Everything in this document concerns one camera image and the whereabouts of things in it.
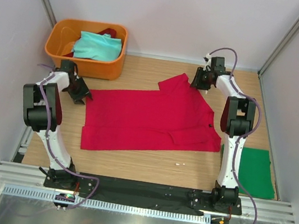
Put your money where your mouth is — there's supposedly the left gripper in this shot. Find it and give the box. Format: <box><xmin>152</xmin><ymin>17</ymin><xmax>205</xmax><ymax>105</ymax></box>
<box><xmin>63</xmin><ymin>76</ymin><xmax>94</xmax><ymax>107</ymax></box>

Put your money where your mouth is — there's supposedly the red t-shirt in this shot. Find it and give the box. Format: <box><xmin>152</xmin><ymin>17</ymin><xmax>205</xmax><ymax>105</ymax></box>
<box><xmin>80</xmin><ymin>74</ymin><xmax>221</xmax><ymax>152</ymax></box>

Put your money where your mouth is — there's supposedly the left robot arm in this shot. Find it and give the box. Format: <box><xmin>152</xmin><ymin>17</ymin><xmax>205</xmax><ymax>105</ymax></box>
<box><xmin>22</xmin><ymin>71</ymin><xmax>92</xmax><ymax>190</ymax></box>

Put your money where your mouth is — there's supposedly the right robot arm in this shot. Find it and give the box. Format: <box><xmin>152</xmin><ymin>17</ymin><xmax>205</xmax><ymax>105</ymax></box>
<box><xmin>190</xmin><ymin>67</ymin><xmax>257</xmax><ymax>213</ymax></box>

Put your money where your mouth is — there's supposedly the orange garment in bin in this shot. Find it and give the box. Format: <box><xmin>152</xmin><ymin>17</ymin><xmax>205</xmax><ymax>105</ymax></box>
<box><xmin>61</xmin><ymin>41</ymin><xmax>76</xmax><ymax>57</ymax></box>

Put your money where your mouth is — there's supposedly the teal t-shirt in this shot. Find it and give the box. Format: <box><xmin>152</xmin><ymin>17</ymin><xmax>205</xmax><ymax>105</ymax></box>
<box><xmin>71</xmin><ymin>31</ymin><xmax>123</xmax><ymax>62</ymax></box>

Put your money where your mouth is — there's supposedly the orange plastic bin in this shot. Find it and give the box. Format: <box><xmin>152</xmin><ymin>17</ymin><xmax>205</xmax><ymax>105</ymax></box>
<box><xmin>45</xmin><ymin>19</ymin><xmax>129</xmax><ymax>80</ymax></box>

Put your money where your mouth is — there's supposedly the dark red garment in bin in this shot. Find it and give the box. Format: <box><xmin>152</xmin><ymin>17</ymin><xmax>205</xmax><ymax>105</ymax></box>
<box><xmin>98</xmin><ymin>28</ymin><xmax>117</xmax><ymax>39</ymax></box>

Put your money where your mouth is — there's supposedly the folded green t-shirt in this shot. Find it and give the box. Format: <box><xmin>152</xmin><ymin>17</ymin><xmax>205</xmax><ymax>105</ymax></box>
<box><xmin>214</xmin><ymin>142</ymin><xmax>283</xmax><ymax>200</ymax></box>

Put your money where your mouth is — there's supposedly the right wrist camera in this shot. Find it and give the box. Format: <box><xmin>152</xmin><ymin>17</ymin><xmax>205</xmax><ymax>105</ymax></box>
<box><xmin>203</xmin><ymin>54</ymin><xmax>227</xmax><ymax>75</ymax></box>

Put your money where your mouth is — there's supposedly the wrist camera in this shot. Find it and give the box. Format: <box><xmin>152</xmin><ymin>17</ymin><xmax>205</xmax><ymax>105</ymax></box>
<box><xmin>57</xmin><ymin>60</ymin><xmax>79</xmax><ymax>76</ymax></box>
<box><xmin>203</xmin><ymin>54</ymin><xmax>227</xmax><ymax>75</ymax></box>

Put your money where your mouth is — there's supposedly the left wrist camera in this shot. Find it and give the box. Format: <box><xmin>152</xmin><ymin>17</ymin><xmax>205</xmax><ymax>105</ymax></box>
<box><xmin>57</xmin><ymin>60</ymin><xmax>79</xmax><ymax>76</ymax></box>

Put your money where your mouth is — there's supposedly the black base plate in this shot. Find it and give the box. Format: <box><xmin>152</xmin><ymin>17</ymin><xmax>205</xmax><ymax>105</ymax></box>
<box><xmin>39</xmin><ymin>167</ymin><xmax>242</xmax><ymax>216</ymax></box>

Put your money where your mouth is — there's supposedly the slotted cable duct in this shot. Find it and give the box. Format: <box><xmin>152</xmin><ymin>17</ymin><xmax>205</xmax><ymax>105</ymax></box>
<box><xmin>2</xmin><ymin>185</ymin><xmax>211</xmax><ymax>224</ymax></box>

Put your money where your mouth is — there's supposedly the aluminium frame rail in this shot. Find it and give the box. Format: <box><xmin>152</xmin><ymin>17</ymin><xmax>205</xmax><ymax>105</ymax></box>
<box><xmin>0</xmin><ymin>139</ymin><xmax>299</xmax><ymax>224</ymax></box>

